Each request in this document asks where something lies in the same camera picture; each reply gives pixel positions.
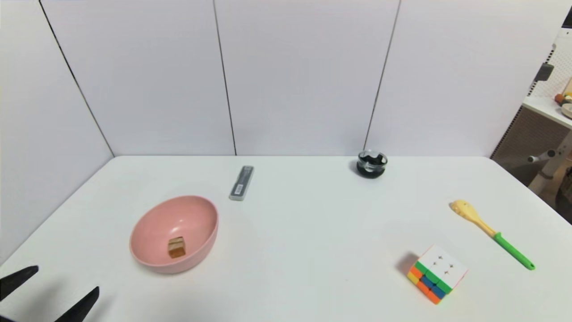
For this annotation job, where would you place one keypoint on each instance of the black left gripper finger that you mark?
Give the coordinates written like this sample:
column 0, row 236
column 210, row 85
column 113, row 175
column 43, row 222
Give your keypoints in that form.
column 80, row 308
column 13, row 281

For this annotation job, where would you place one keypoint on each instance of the small wooden cube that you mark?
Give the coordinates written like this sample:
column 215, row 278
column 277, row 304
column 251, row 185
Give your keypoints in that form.
column 176, row 247

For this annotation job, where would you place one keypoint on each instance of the pink bowl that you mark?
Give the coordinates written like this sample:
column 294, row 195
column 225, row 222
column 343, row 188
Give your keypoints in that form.
column 172, row 223

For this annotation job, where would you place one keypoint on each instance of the black glass ashtray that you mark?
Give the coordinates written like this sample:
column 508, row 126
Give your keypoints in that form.
column 371, row 164

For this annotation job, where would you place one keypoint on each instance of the colourful puzzle cube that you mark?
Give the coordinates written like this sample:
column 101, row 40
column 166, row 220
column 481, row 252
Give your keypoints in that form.
column 435, row 273

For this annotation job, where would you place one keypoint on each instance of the brown cabinet with white top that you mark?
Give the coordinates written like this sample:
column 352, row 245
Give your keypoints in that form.
column 527, row 138

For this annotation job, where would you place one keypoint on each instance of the white metal stand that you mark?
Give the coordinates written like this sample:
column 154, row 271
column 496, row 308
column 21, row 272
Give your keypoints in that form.
column 552, row 163

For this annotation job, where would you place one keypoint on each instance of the gray box on pegboard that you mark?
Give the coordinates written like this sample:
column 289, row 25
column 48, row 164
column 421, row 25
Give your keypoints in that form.
column 543, row 72

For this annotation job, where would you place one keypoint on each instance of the small red fruit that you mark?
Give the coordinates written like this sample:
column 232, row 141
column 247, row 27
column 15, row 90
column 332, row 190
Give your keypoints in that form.
column 559, row 98

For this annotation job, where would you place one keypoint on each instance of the beige dish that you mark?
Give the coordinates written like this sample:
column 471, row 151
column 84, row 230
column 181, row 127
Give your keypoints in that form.
column 567, row 110

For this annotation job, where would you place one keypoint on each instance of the white pegboard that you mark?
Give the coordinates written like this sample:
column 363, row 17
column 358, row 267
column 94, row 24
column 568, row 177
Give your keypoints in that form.
column 558, row 62

